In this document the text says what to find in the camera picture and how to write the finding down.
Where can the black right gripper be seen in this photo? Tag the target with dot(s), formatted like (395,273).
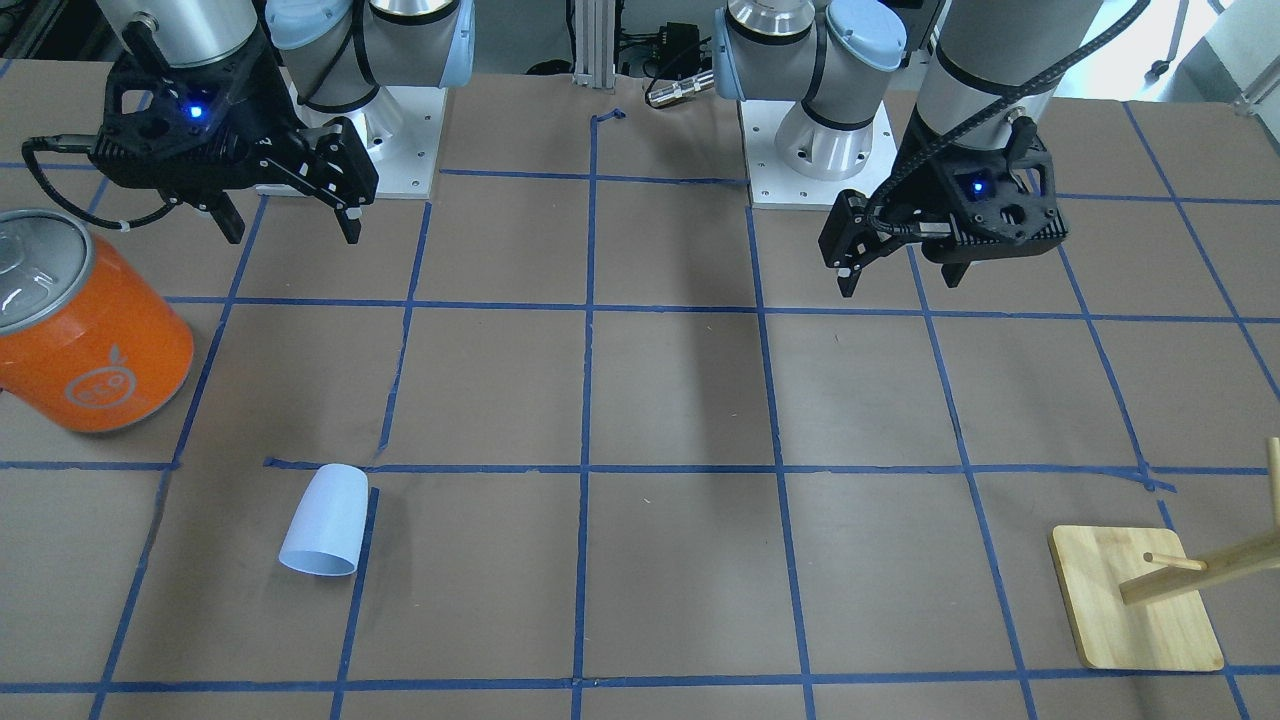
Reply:
(272,118)

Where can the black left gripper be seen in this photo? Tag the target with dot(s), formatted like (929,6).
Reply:
(912,196)

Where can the light blue plastic cup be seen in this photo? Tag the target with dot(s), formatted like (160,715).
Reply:
(326,533)

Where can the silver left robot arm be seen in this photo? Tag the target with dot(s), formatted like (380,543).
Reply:
(994,62)

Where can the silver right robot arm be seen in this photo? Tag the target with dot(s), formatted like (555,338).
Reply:
(340,101)

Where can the wooden cup rack stand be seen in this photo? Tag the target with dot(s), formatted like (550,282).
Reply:
(1132,596)

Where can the large orange can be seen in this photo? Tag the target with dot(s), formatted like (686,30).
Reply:
(86,341)

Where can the silver metal connector plug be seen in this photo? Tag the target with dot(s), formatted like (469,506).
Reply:
(660,98)

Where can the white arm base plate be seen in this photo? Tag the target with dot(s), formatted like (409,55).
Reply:
(775,160)
(401,128)

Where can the aluminium frame post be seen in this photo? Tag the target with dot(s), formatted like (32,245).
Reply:
(593,27)

